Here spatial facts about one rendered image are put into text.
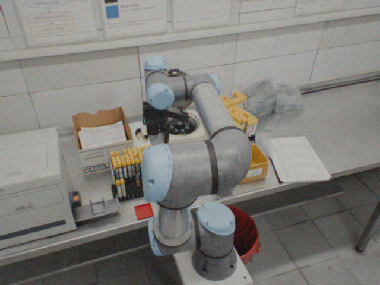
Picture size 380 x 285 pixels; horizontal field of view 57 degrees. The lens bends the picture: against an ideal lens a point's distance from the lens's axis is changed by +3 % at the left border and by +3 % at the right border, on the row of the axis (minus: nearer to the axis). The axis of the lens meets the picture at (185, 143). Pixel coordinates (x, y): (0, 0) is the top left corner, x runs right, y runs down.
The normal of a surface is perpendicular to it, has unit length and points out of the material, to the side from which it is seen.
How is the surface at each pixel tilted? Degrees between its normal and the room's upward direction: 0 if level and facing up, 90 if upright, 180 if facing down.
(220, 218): 8
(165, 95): 90
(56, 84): 90
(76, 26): 95
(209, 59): 90
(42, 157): 0
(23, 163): 0
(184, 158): 21
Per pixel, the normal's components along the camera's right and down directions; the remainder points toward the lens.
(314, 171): 0.01, -0.77
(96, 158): 0.30, 0.55
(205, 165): 0.11, -0.13
